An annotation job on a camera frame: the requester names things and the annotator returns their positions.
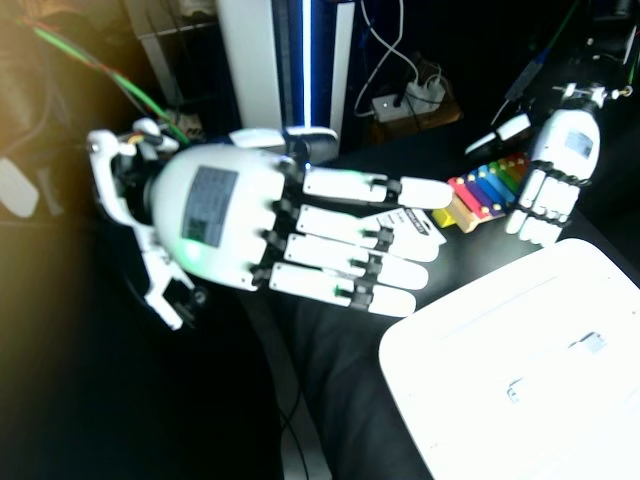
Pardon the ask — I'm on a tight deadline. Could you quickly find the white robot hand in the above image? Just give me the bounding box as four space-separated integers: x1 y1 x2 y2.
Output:
148 126 456 320
464 107 601 247

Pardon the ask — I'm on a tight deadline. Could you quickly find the rainbow wooden hand piano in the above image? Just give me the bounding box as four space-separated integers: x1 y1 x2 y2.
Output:
447 153 531 235

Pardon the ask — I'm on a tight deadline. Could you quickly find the clear plastic Deli package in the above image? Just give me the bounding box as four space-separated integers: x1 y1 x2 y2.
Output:
372 207 448 249

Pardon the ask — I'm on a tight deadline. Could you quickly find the white plastic tray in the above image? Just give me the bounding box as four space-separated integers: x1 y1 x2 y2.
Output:
378 237 640 480

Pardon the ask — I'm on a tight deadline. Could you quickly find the wooden board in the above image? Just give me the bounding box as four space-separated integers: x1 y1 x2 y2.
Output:
367 94 464 146

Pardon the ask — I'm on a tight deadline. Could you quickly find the yellow cube block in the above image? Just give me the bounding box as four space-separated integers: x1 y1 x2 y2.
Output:
432 207 459 230

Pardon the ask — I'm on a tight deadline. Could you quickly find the white column with blue light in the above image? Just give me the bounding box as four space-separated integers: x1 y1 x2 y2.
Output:
215 0 356 151

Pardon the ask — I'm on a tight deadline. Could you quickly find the white power strip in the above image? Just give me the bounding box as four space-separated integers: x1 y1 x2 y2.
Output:
370 79 447 124

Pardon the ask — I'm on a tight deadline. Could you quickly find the black table cloth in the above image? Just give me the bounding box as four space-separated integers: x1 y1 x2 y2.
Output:
244 117 640 480

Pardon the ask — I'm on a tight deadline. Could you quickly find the cable connector plug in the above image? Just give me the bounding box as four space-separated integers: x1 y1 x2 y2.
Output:
504 49 549 104

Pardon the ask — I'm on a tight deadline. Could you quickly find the green cable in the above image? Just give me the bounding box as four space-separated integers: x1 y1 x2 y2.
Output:
29 24 190 142

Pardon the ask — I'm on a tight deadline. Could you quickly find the white metal shelf frame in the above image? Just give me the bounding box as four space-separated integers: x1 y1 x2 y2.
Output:
124 0 221 116

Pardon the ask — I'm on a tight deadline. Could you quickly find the white cable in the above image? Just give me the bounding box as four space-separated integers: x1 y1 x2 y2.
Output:
352 0 446 119

